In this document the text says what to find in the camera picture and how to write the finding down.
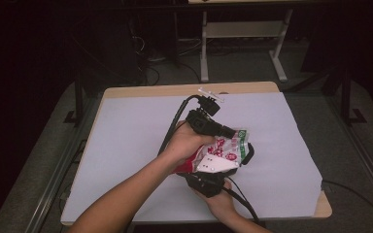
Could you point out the black metal stand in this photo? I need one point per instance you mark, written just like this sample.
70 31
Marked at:
345 97
78 97

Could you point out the aluminium rail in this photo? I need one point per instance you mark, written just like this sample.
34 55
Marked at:
369 168
45 200

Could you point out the person's right hand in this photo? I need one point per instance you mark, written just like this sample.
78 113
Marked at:
221 205

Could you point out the white metal desk frame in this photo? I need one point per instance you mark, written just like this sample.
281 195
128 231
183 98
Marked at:
204 48

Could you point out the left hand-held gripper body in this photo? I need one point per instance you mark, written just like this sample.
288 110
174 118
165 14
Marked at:
204 123

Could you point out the white paper sheet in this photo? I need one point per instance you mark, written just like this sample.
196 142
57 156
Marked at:
126 129

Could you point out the person's left hand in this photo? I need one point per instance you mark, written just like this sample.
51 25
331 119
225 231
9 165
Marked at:
184 144

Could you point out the white and red seasoning bag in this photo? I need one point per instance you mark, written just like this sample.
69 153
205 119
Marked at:
230 145

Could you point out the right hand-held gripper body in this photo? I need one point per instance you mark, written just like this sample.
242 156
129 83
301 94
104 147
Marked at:
207 183

